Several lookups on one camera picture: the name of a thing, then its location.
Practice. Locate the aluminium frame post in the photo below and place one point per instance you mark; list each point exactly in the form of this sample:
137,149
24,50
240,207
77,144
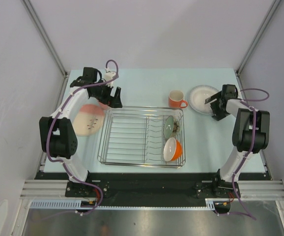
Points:
32,13
259,34

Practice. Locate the pink cream floral plate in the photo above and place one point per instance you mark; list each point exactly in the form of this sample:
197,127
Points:
88,120

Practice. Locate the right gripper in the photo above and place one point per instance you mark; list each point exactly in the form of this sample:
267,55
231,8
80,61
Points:
218,115

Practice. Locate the orange white mug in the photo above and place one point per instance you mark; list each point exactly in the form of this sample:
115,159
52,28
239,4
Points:
176,99

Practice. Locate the white slotted cable duct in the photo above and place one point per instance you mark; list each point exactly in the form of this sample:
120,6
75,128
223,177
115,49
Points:
56,203

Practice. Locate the green floral bowl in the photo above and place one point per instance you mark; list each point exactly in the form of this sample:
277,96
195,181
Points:
172,127

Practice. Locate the right aluminium frame post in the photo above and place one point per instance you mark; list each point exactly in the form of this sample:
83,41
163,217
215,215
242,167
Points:
259,34

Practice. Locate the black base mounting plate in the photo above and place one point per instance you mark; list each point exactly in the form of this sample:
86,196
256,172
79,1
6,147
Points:
150,189

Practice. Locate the white grey-rimmed deep plate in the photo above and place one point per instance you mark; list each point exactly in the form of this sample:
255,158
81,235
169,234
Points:
197,97

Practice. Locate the metal wire dish rack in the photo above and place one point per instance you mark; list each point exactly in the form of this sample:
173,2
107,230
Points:
134,136

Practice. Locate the aluminium front rail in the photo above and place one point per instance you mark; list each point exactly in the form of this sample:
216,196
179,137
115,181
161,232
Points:
258,190

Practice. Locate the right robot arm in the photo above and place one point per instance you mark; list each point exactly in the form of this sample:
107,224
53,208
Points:
250,135

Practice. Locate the orange white bowl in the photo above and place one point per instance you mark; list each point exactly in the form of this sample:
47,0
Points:
172,150

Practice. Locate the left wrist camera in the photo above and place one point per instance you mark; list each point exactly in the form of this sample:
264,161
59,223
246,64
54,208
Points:
108,76

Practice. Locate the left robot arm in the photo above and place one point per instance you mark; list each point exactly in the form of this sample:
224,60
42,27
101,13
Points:
58,137

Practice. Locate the left aluminium frame post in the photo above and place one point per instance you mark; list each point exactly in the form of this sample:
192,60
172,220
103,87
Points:
32,13

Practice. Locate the pink plastic cup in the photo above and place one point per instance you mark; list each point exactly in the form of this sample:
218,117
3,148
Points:
103,106

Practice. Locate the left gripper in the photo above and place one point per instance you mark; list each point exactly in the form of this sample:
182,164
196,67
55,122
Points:
113,102

